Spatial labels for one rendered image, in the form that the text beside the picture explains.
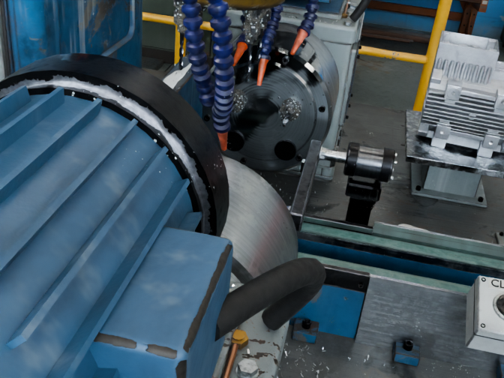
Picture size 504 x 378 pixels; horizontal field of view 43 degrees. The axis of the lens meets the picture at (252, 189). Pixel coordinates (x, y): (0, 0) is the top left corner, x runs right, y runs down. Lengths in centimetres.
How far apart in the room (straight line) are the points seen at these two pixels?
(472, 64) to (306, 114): 41
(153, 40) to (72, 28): 353
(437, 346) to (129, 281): 80
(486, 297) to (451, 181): 77
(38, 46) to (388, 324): 64
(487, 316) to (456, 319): 27
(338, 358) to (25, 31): 64
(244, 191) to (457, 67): 80
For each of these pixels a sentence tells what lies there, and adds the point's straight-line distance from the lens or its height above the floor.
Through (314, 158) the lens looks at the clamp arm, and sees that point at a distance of 106.
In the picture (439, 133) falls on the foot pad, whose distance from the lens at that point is 141.
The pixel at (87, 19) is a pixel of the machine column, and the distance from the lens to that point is 95.
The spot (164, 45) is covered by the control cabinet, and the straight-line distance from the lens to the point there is 441.
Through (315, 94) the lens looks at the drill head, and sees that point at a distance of 115.
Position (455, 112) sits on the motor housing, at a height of 102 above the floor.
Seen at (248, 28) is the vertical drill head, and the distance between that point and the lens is 86.
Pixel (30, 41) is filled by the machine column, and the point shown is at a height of 125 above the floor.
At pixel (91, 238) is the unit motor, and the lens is 29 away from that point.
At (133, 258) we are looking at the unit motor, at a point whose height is 132.
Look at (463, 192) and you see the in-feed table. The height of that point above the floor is 82.
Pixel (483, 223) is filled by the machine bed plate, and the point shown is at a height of 80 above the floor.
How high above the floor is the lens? 150
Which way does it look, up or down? 30 degrees down
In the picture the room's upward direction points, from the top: 6 degrees clockwise
